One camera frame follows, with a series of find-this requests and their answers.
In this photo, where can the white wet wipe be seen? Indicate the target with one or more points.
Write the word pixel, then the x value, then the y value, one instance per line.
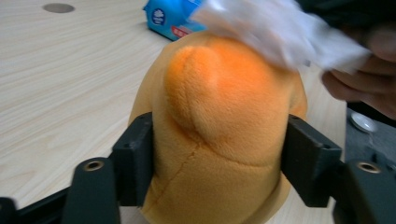
pixel 280 31

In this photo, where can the orange plush toy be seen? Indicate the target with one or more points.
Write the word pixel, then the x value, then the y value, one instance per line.
pixel 218 124

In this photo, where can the small silver round disc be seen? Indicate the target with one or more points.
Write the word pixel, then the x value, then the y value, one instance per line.
pixel 362 122

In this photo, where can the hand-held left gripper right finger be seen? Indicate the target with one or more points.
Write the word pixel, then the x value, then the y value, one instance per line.
pixel 311 161

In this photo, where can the blue wet wipe pack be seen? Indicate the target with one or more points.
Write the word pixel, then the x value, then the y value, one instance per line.
pixel 165 18

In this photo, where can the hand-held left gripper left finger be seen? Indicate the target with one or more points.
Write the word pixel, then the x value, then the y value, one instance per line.
pixel 134 155

